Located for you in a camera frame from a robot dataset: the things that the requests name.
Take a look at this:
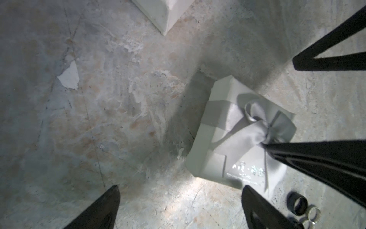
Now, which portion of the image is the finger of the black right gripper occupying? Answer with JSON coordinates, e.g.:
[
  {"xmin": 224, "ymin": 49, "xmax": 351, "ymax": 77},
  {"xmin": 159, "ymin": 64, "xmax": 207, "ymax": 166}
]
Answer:
[
  {"xmin": 264, "ymin": 140, "xmax": 366, "ymax": 207},
  {"xmin": 292, "ymin": 7, "xmax": 366, "ymax": 71}
]

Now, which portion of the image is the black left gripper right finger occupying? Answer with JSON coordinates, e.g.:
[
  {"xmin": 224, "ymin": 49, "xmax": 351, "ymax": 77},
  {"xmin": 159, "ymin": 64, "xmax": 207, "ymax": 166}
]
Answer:
[{"xmin": 241, "ymin": 186, "xmax": 300, "ymax": 229}]

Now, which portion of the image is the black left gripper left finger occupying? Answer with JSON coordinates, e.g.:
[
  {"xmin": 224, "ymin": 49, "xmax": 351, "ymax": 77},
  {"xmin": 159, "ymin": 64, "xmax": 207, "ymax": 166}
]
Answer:
[{"xmin": 65, "ymin": 185, "xmax": 121, "ymax": 229}]

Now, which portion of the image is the dark blue band ring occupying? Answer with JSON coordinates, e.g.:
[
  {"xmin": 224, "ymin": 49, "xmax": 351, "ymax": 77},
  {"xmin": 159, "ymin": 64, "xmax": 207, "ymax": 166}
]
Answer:
[{"xmin": 286, "ymin": 191, "xmax": 309, "ymax": 217}]

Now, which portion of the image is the white gift box bow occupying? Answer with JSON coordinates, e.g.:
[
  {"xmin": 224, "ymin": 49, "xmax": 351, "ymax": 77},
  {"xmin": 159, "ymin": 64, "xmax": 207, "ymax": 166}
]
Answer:
[{"xmin": 185, "ymin": 75, "xmax": 296, "ymax": 200}]

